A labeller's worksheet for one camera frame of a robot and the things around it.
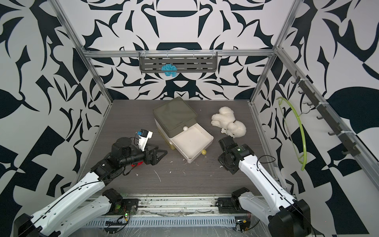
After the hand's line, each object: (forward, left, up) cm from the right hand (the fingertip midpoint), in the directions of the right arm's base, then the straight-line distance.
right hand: (222, 160), depth 80 cm
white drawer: (+12, +17, -2) cm, 21 cm away
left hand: (+2, +31, +12) cm, 33 cm away
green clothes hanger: (-2, -32, +19) cm, 37 cm away
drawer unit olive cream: (+17, +24, +12) cm, 32 cm away
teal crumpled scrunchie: (+48, +29, +24) cm, 61 cm away
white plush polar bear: (+28, -6, 0) cm, 29 cm away
